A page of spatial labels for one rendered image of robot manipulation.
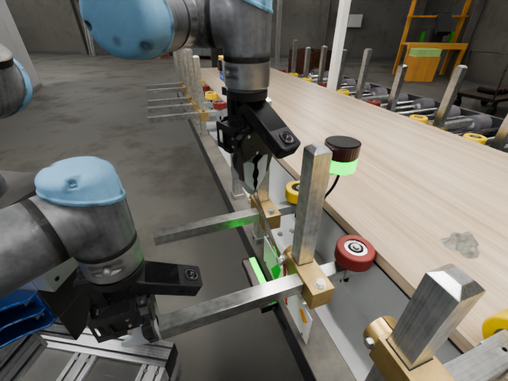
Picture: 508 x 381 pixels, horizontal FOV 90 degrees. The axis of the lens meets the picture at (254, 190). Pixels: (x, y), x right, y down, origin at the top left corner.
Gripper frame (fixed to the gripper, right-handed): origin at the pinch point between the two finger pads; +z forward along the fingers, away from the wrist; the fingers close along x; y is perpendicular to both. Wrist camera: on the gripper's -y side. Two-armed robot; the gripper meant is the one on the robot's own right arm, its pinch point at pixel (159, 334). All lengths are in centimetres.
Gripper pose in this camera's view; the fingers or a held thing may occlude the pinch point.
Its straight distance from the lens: 56.9
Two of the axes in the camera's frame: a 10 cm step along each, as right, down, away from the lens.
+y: -9.4, 1.8, -2.9
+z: -0.1, 8.4, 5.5
